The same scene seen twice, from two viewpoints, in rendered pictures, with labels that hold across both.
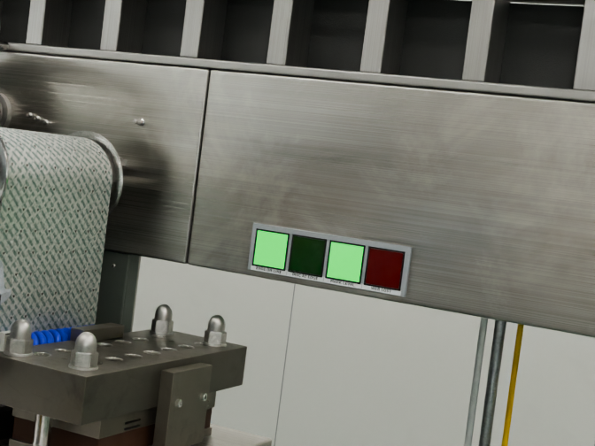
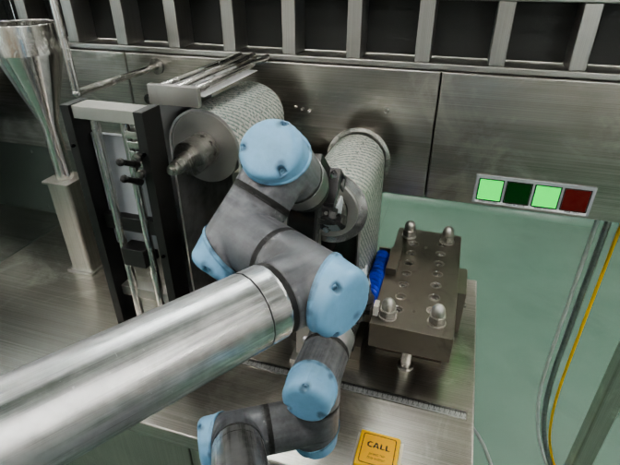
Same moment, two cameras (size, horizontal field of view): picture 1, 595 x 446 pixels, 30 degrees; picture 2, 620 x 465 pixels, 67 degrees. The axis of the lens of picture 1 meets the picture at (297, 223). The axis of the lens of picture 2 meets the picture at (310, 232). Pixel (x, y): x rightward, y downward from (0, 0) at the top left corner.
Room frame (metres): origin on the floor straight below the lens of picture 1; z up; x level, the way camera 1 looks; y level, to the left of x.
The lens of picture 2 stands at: (0.70, 0.59, 1.65)
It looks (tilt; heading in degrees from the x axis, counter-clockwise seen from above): 30 degrees down; 352
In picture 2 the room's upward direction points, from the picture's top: straight up
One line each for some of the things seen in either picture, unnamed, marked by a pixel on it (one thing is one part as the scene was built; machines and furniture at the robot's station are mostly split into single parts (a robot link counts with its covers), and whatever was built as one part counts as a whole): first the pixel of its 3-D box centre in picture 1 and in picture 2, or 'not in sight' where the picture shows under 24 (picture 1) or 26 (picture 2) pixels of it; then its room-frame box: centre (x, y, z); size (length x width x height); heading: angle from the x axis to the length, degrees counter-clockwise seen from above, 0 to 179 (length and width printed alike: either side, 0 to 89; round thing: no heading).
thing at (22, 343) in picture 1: (20, 336); (388, 307); (1.40, 0.33, 1.05); 0.04 x 0.04 x 0.04
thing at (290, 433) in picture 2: not in sight; (304, 422); (1.19, 0.53, 1.01); 0.11 x 0.08 x 0.11; 95
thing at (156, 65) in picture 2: not in sight; (120, 78); (1.86, 0.86, 1.41); 0.30 x 0.04 x 0.04; 154
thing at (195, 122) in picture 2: not in sight; (232, 128); (1.69, 0.61, 1.33); 0.25 x 0.14 x 0.14; 154
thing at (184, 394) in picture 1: (184, 407); (459, 300); (1.50, 0.12, 0.96); 0.10 x 0.03 x 0.11; 154
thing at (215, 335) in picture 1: (216, 329); (447, 233); (1.65, 0.10, 1.05); 0.04 x 0.04 x 0.04
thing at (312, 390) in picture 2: not in sight; (315, 377); (1.19, 0.51, 1.11); 0.11 x 0.08 x 0.09; 154
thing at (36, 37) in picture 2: not in sight; (25, 37); (1.87, 1.04, 1.50); 0.14 x 0.14 x 0.06
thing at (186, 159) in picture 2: not in sight; (179, 165); (1.50, 0.71, 1.33); 0.06 x 0.03 x 0.03; 154
